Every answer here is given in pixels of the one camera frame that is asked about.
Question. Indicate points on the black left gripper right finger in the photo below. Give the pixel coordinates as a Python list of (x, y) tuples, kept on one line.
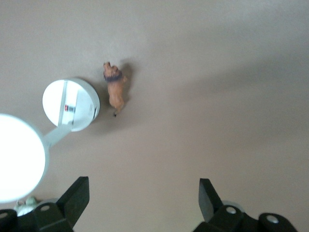
[(217, 217)]

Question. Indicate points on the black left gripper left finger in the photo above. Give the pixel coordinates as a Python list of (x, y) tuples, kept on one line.
[(70, 205)]

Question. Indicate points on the brown lion statue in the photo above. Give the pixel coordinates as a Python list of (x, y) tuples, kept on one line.
[(116, 94)]

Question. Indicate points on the grey green Totoro plush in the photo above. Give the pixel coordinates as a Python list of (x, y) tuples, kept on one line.
[(27, 201)]

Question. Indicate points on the white round desk lamp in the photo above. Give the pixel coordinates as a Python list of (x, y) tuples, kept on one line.
[(72, 104)]

